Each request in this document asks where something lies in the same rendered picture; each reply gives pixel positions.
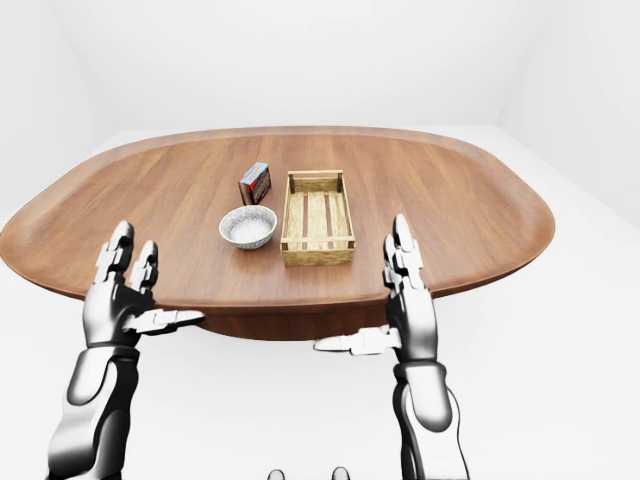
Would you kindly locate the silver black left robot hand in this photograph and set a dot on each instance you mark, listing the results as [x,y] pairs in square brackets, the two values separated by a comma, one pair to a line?
[107,307]

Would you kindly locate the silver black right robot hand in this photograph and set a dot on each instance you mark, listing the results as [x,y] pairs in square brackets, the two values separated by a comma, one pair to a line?
[412,320]

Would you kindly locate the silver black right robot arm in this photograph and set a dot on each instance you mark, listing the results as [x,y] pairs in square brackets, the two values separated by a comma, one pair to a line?
[430,425]

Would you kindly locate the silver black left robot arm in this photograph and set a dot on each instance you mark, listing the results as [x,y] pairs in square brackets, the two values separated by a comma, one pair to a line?
[92,415]

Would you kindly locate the wooden slat tray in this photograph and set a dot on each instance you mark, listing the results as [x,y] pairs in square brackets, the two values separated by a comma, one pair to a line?
[317,220]

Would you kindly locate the white patterned bowl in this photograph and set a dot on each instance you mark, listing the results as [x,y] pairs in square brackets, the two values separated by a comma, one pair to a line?
[248,228]

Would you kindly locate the round dark wooden table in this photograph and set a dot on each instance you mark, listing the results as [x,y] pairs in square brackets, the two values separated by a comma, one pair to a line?
[300,200]

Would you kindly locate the small dark rounded shape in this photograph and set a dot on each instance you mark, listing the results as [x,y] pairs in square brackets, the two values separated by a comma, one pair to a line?
[341,473]
[276,475]

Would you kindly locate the printed food box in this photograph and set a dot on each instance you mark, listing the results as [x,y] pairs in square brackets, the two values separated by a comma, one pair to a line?
[255,184]

